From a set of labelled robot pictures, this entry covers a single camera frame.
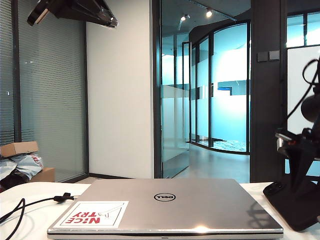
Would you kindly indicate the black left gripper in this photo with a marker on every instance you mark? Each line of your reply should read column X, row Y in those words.
column 43, row 12

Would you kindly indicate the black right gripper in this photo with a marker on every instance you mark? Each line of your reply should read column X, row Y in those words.
column 305, row 142

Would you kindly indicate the ceiling spotlight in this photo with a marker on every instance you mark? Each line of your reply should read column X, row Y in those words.
column 183, row 18
column 209, row 13

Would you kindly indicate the silver Dell laptop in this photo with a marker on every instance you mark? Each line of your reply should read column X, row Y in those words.
column 187, row 207

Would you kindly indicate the small open cardboard box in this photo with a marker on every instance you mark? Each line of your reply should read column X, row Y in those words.
column 20, row 148

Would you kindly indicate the grey plastic bag red print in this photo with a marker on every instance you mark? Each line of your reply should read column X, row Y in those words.
column 22, row 163

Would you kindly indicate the large brown cardboard box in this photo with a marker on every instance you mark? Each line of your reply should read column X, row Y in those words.
column 45, row 175

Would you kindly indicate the black bag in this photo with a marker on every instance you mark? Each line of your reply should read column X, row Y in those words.
column 13, row 178

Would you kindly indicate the white red Nice Try sticker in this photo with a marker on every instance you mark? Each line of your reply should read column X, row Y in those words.
column 95, row 215

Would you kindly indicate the dark wall switch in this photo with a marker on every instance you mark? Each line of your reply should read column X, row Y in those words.
column 274, row 55
column 262, row 56

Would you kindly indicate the glass door with black frame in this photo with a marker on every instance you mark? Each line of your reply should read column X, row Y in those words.
column 175, row 112

